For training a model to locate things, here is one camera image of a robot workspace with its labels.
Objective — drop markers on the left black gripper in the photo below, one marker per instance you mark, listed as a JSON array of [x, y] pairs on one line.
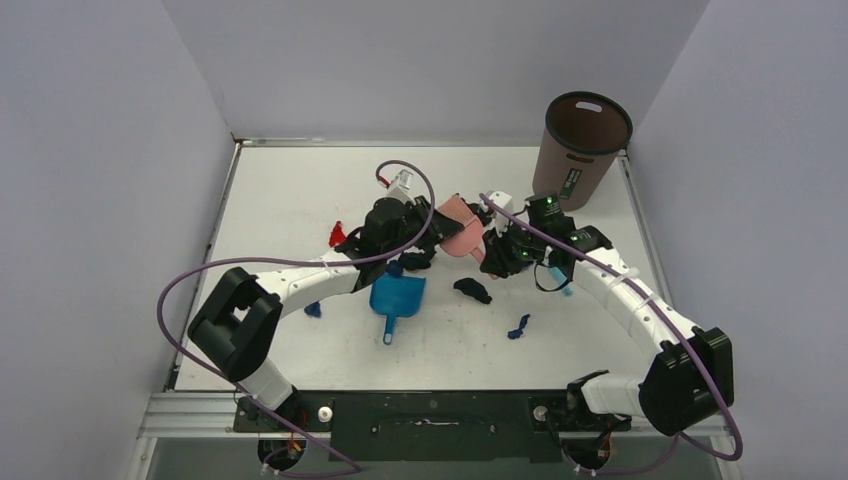
[[440, 228]]

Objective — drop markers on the black paper scrap centre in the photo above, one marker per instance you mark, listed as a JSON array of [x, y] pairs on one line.
[[473, 289]]

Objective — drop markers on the brown waste bin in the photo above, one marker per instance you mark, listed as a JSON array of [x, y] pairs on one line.
[[583, 135]]

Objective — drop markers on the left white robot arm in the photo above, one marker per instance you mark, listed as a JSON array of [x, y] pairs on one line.
[[235, 326]]

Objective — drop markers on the teal paper scrap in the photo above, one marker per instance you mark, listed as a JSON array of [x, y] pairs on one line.
[[560, 278]]

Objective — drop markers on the black paper scrap left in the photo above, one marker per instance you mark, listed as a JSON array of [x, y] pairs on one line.
[[416, 261]]

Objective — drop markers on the dark blue scrap left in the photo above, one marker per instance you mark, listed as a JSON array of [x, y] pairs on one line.
[[313, 310]]

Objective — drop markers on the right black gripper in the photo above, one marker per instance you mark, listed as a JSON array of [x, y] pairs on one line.
[[494, 242]]

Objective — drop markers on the black paper scrap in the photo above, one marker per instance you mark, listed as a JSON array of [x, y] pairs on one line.
[[416, 261], [482, 212], [473, 289]]

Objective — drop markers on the red paper scrap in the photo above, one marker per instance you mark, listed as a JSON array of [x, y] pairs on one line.
[[337, 235]]

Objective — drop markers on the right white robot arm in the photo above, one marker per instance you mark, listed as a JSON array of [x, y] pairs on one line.
[[690, 375]]

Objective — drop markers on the black paper scrap far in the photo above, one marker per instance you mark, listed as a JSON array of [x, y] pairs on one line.
[[482, 212]]

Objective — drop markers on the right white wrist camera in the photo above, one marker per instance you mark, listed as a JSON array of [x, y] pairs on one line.
[[504, 203]]

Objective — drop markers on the blue dustpan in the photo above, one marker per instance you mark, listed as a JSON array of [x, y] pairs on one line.
[[396, 297]]

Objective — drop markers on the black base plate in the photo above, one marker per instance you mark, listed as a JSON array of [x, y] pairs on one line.
[[450, 425]]

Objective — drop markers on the dark blue scrap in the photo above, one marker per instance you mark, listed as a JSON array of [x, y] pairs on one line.
[[519, 330], [313, 310], [394, 269]]

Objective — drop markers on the dark blue scrap near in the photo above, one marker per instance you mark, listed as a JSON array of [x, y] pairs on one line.
[[519, 330]]

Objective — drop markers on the dark blue scrap middle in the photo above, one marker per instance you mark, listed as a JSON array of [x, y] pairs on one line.
[[394, 269]]

